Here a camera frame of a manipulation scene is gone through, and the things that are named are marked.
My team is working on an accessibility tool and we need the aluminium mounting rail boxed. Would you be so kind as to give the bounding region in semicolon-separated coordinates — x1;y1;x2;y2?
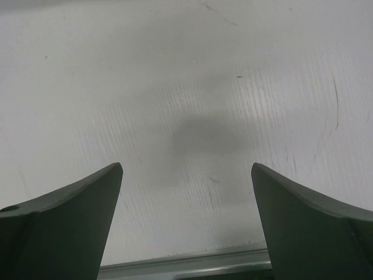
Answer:
97;243;272;279

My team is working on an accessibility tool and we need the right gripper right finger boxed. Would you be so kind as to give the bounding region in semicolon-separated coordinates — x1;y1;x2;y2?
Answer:
251;163;372;279

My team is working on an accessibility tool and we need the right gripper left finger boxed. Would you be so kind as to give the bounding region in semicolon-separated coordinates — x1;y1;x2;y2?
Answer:
1;163;123;279

